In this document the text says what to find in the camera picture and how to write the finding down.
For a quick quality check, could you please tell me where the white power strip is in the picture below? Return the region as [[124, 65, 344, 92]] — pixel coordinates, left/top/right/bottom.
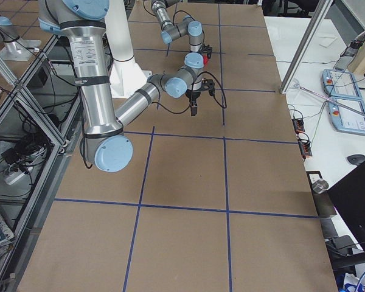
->
[[4, 170, 29, 186]]

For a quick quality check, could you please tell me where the aluminium frame post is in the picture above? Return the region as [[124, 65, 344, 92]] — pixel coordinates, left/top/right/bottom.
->
[[279, 0, 333, 94]]

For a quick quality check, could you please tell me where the black computer mouse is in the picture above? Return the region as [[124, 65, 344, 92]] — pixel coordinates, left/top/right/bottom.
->
[[346, 154, 365, 165]]

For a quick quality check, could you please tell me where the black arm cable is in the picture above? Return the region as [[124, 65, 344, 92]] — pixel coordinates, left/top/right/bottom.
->
[[153, 70, 228, 115], [142, 0, 206, 57]]

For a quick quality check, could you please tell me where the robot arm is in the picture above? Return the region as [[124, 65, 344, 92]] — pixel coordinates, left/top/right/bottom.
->
[[151, 0, 212, 62], [38, 1, 212, 172]]

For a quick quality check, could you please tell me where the orange connector block near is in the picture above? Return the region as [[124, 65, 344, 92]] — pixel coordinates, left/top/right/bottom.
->
[[297, 138, 313, 159]]

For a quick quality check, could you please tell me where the metal cup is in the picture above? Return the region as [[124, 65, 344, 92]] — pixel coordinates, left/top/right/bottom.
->
[[311, 179, 329, 194]]

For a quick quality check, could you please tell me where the orange connector block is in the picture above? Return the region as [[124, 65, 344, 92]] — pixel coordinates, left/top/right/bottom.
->
[[292, 117, 305, 133], [297, 138, 313, 159]]

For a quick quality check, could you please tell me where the orange connector block far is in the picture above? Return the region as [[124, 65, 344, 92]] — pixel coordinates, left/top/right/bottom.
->
[[292, 117, 305, 133]]

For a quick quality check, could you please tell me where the teach pendant tablet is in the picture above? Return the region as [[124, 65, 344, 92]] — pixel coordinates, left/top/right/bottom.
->
[[322, 69, 362, 99], [328, 98, 365, 136]]

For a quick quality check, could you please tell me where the white camera mast base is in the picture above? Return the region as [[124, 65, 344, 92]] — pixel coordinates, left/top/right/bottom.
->
[[105, 0, 147, 99]]

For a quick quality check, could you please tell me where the far teach pendant tablet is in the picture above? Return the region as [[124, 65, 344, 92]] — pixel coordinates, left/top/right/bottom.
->
[[322, 69, 362, 99]]

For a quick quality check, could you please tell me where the black monitor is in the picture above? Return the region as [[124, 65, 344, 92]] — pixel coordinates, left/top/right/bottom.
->
[[328, 161, 365, 250]]

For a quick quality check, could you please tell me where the near teach pendant tablet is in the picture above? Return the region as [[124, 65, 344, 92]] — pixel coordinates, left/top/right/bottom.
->
[[328, 98, 365, 136]]

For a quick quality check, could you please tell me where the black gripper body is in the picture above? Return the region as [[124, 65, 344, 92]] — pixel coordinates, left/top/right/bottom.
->
[[200, 43, 213, 58], [185, 78, 215, 100]]

